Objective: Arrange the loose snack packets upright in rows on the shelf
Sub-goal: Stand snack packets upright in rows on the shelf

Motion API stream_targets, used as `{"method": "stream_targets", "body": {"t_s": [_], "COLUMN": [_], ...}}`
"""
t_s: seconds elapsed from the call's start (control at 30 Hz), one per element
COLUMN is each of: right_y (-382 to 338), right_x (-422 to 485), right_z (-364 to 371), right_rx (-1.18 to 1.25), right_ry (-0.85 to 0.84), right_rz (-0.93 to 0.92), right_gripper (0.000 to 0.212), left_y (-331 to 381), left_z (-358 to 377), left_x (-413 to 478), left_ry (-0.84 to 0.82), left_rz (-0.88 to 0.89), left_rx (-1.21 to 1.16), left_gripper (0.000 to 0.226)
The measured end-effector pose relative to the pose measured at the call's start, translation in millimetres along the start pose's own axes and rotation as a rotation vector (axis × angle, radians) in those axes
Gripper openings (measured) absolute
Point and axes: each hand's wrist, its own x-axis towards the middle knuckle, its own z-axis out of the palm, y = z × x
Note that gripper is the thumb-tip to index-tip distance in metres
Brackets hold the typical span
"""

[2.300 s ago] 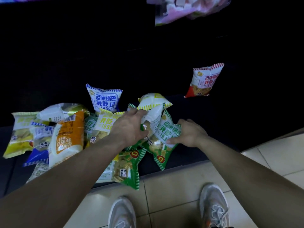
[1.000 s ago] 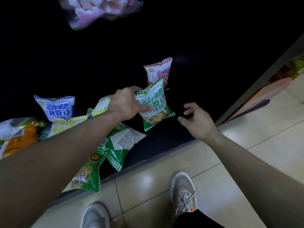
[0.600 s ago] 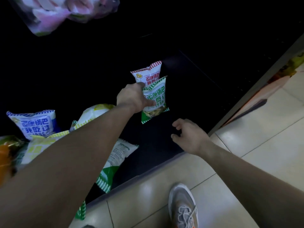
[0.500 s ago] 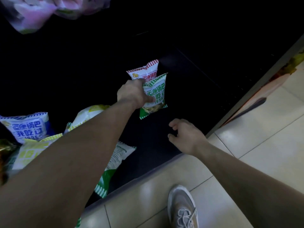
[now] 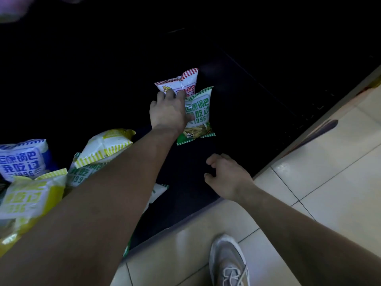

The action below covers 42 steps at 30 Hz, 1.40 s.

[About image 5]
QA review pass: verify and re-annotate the red striped snack packet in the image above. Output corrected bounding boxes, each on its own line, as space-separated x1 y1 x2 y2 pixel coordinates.
154 68 199 96

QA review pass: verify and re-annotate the person's right hand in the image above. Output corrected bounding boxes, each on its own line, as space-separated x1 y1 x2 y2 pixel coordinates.
204 153 256 203

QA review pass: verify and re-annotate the green striped snack packet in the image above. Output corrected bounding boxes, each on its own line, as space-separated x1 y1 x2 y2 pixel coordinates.
176 86 216 146

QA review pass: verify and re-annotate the person's left hand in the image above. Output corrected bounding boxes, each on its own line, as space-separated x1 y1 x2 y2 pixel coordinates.
149 89 194 137

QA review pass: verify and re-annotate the orange cardboard panel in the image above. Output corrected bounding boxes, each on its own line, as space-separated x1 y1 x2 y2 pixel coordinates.
279 83 381 158

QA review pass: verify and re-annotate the pile of striped snack packets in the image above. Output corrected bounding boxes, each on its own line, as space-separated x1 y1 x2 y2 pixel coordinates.
0 129 169 259

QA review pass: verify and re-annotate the grey orange sneaker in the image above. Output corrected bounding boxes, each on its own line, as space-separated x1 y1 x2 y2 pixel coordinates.
209 234 250 286

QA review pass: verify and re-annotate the person's right forearm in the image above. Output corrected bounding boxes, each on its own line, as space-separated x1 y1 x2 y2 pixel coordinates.
237 181 381 286

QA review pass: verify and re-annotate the person's left forearm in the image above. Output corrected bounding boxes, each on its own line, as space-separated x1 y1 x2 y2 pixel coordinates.
0 126 179 286

